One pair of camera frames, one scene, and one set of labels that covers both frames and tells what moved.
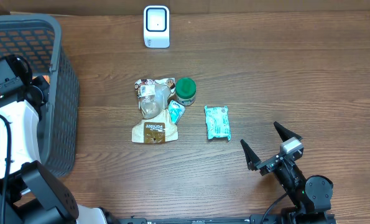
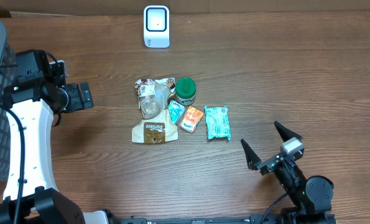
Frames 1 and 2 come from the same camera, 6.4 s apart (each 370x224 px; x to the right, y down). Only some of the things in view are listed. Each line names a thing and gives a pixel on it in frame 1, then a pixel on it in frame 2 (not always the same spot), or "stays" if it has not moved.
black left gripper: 43,84 -> 77,102
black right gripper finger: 252,159 stays
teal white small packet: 176,111 stays
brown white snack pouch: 158,126 stays
